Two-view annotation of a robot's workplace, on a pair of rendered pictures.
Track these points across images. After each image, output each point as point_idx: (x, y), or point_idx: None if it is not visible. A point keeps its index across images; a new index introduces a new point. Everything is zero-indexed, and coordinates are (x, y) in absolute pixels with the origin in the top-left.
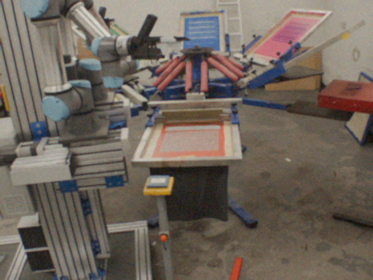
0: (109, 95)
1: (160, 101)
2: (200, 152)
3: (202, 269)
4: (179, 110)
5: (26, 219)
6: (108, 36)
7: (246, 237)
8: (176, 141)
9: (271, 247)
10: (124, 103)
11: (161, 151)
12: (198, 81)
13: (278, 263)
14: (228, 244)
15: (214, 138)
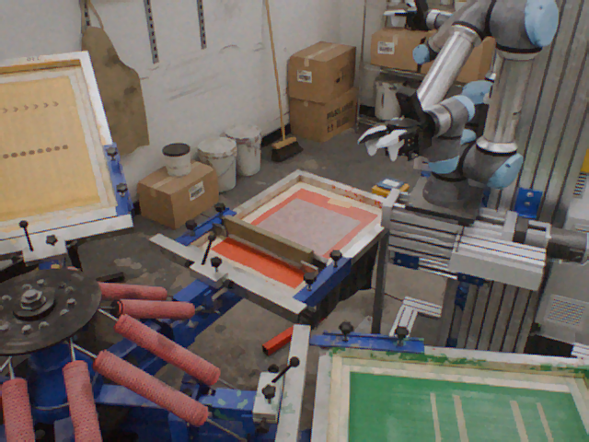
0: (419, 193)
1: (276, 299)
2: (317, 203)
3: (311, 367)
4: (285, 238)
5: (564, 331)
6: (450, 12)
7: (218, 381)
8: (326, 229)
9: (212, 350)
10: (397, 193)
11: (358, 221)
12: (91, 358)
13: (230, 330)
14: (250, 383)
15: (277, 215)
